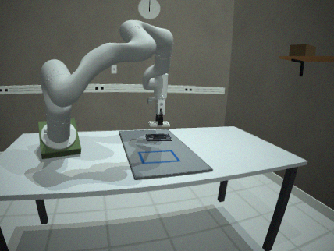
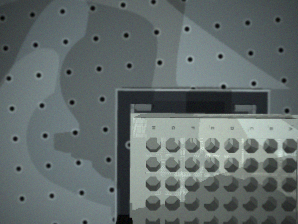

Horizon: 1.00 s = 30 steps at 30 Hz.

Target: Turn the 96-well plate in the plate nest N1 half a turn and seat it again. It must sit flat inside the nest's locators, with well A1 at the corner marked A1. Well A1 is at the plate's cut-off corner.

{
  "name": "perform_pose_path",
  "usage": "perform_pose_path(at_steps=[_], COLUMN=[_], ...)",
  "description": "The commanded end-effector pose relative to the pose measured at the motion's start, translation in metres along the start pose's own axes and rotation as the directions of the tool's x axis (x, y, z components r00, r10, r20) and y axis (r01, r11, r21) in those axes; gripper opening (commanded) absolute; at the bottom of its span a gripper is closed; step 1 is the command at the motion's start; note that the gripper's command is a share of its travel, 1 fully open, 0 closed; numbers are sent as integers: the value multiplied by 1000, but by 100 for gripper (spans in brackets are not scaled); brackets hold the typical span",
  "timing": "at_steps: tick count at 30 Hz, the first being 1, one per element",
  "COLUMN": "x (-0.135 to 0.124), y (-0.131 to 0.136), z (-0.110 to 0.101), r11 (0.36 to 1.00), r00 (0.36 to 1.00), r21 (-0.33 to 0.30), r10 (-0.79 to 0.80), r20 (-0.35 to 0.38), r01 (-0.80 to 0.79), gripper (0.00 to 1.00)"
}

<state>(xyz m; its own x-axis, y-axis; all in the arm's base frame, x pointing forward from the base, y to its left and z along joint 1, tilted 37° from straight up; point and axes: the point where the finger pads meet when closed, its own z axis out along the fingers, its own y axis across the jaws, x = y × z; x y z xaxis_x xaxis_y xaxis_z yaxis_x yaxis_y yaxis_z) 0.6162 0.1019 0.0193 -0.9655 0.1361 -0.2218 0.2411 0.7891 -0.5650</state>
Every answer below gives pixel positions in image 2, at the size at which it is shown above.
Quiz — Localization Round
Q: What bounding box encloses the white well plate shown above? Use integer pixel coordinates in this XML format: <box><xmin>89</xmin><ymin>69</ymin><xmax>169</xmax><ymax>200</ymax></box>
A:
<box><xmin>130</xmin><ymin>113</ymin><xmax>298</xmax><ymax>224</ymax></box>

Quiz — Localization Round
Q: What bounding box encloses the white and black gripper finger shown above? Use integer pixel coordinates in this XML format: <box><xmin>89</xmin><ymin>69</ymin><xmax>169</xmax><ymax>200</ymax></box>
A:
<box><xmin>116</xmin><ymin>215</ymin><xmax>133</xmax><ymax>224</ymax></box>

